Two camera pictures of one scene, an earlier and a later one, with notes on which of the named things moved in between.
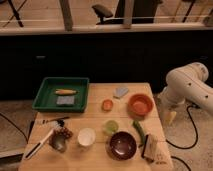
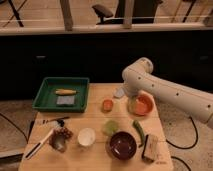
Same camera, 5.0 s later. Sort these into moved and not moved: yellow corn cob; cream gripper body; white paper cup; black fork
Moved: cream gripper body
Not moved: white paper cup; yellow corn cob; black fork
